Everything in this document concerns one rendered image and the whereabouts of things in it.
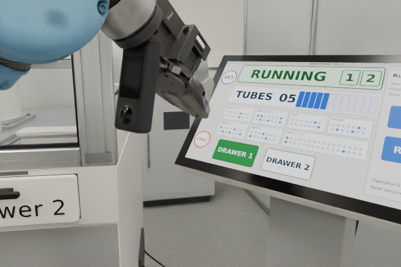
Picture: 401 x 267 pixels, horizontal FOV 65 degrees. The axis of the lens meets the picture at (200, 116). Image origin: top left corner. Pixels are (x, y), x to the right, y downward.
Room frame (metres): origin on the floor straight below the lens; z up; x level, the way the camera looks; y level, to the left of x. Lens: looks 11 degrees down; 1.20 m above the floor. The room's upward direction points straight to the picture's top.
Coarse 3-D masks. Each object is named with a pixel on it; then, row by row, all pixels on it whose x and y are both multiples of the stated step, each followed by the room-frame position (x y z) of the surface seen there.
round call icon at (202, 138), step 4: (196, 132) 0.69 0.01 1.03; (200, 132) 0.68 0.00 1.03; (204, 132) 0.68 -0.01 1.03; (208, 132) 0.67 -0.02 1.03; (212, 132) 0.67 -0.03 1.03; (196, 136) 0.68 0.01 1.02; (200, 136) 0.68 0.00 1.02; (204, 136) 0.67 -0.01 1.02; (208, 136) 0.67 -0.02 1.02; (196, 140) 0.68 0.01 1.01; (200, 140) 0.67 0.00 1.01; (204, 140) 0.67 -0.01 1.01; (208, 140) 0.66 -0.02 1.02; (192, 144) 0.67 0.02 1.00; (196, 144) 0.67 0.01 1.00; (200, 144) 0.66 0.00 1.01; (204, 144) 0.66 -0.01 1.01; (208, 144) 0.65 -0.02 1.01; (204, 148) 0.65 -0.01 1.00
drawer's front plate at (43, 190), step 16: (32, 176) 0.67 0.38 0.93; (48, 176) 0.67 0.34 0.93; (64, 176) 0.67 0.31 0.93; (32, 192) 0.65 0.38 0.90; (48, 192) 0.66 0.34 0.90; (64, 192) 0.66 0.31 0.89; (16, 208) 0.65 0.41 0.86; (32, 208) 0.65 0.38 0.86; (48, 208) 0.66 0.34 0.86; (64, 208) 0.66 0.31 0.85; (0, 224) 0.64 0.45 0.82; (16, 224) 0.65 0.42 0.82; (32, 224) 0.65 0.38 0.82
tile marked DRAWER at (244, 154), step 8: (224, 144) 0.63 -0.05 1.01; (232, 144) 0.62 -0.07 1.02; (240, 144) 0.62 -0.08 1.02; (248, 144) 0.61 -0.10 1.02; (216, 152) 0.63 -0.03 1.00; (224, 152) 0.62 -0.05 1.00; (232, 152) 0.61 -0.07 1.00; (240, 152) 0.60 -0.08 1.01; (248, 152) 0.60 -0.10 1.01; (256, 152) 0.59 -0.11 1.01; (224, 160) 0.61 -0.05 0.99; (232, 160) 0.60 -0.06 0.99; (240, 160) 0.59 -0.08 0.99; (248, 160) 0.58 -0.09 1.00
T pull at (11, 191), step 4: (4, 188) 0.64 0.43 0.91; (8, 188) 0.64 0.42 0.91; (12, 188) 0.64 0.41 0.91; (0, 192) 0.62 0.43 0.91; (4, 192) 0.62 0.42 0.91; (8, 192) 0.62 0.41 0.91; (12, 192) 0.62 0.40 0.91; (16, 192) 0.62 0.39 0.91; (0, 196) 0.61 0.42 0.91; (4, 196) 0.61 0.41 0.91; (8, 196) 0.61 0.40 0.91; (12, 196) 0.62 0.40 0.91; (16, 196) 0.62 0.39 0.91
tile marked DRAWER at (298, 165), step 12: (264, 156) 0.57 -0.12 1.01; (276, 156) 0.56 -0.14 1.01; (288, 156) 0.55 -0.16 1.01; (300, 156) 0.54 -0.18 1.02; (312, 156) 0.53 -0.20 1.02; (264, 168) 0.56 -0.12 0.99; (276, 168) 0.55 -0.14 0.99; (288, 168) 0.54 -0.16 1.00; (300, 168) 0.53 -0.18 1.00; (312, 168) 0.52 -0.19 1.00
